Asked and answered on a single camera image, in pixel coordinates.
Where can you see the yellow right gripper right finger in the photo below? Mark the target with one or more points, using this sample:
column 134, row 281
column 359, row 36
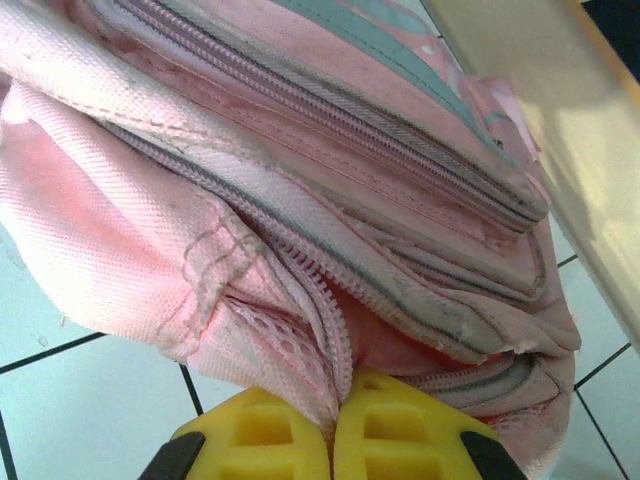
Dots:
column 400, row 430

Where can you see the pink backpack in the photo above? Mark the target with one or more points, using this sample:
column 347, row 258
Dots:
column 275, row 200

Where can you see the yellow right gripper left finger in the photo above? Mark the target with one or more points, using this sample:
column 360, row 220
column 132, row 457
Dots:
column 260, row 435

